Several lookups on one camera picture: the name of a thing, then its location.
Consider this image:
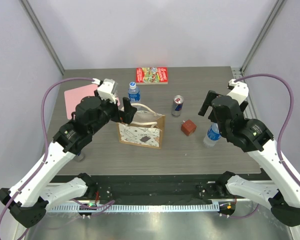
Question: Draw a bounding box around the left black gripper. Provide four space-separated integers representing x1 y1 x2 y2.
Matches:
88 89 137 136

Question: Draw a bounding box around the patterned canvas tote bag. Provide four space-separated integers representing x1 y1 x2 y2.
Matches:
117 103 166 149

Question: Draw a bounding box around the silver red bull can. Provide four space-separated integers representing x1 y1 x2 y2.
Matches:
171 95 184 117

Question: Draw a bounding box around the water bottle blue label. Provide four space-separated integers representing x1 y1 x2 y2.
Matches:
203 123 221 148

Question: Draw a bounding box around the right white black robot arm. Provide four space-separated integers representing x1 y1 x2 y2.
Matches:
198 90 300 227

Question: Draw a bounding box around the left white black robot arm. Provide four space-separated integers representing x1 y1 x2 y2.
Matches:
0 96 137 228

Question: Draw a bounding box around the red book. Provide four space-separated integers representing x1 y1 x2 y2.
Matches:
135 67 169 85

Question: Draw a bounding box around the red brown cube block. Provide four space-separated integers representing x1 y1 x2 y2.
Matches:
180 119 197 136

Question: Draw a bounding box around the pink clipboard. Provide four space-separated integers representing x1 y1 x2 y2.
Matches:
64 81 119 120

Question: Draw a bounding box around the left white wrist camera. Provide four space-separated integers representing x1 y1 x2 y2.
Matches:
97 78 118 104

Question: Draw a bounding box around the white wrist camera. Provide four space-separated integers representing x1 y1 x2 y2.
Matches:
97 78 118 104
227 79 249 112

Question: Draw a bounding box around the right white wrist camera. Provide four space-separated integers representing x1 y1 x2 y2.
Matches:
227 79 249 112

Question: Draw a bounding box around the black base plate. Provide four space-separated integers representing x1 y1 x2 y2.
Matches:
47 173 276 205

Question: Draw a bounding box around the white slotted cable duct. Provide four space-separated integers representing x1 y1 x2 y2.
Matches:
49 202 220 214

